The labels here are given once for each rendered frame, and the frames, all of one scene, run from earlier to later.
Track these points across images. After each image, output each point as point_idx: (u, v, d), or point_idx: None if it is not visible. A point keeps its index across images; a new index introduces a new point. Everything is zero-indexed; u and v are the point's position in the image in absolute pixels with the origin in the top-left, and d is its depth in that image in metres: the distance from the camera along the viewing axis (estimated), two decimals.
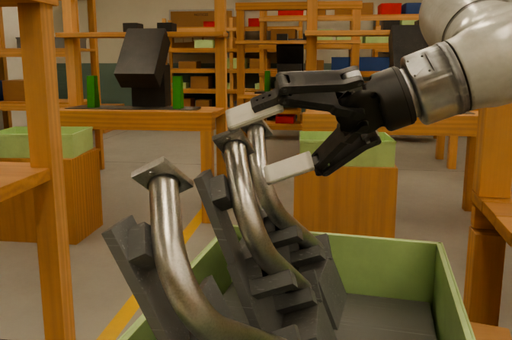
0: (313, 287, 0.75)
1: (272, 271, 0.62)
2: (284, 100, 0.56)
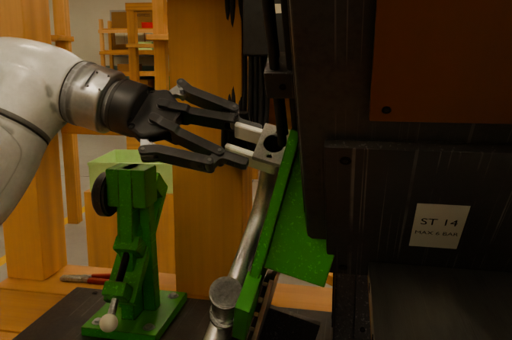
0: None
1: None
2: (235, 126, 0.67)
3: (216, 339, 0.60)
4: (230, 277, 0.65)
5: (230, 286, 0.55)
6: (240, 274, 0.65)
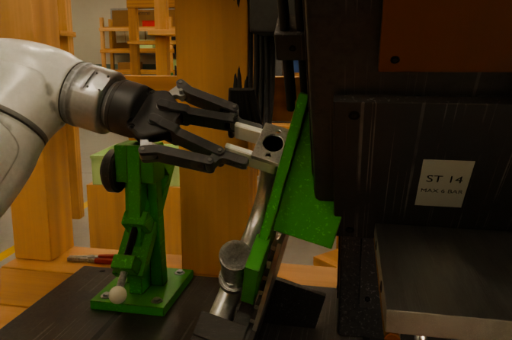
0: None
1: None
2: (235, 126, 0.67)
3: None
4: None
5: (239, 248, 0.56)
6: None
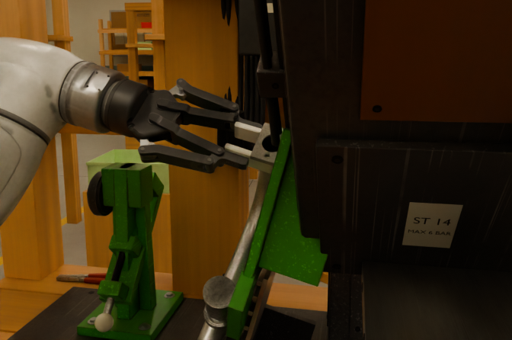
0: None
1: None
2: (235, 126, 0.67)
3: (211, 337, 0.60)
4: (227, 276, 0.65)
5: (224, 285, 0.55)
6: (237, 272, 0.65)
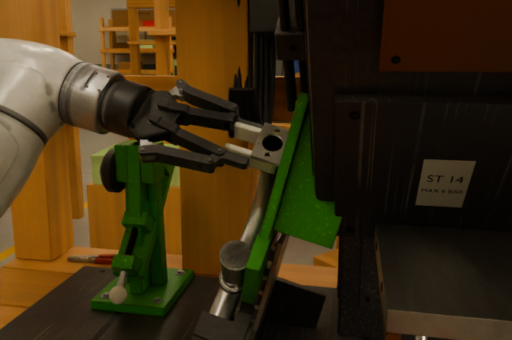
0: None
1: None
2: (235, 126, 0.67)
3: None
4: None
5: (240, 248, 0.56)
6: None
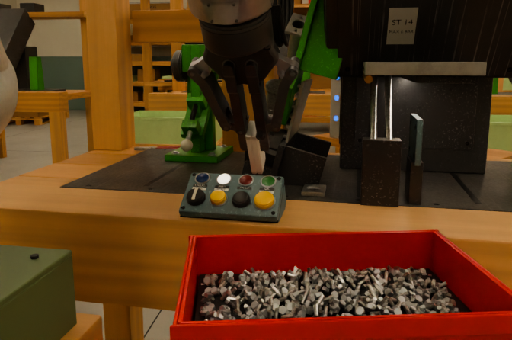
0: None
1: None
2: (266, 120, 0.62)
3: None
4: None
5: (278, 82, 0.90)
6: None
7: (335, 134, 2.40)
